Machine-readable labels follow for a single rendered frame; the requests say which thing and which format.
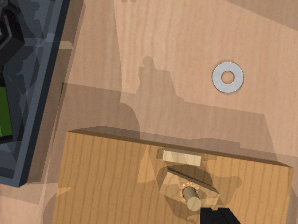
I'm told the small wooden block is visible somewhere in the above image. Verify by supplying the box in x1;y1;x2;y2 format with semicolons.
158;166;220;210

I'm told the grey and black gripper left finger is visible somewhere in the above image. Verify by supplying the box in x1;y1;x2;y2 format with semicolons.
200;207;223;224

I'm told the grey flat washer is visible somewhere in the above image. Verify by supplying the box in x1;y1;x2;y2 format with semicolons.
212;62;243;93

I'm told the tan wooden dowel pin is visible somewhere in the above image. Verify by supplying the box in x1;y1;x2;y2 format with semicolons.
183;186;201;211

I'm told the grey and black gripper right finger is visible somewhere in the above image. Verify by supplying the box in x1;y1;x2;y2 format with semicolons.
215;208;241;224

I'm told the light brown wooden board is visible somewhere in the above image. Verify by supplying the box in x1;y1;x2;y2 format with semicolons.
52;129;295;224

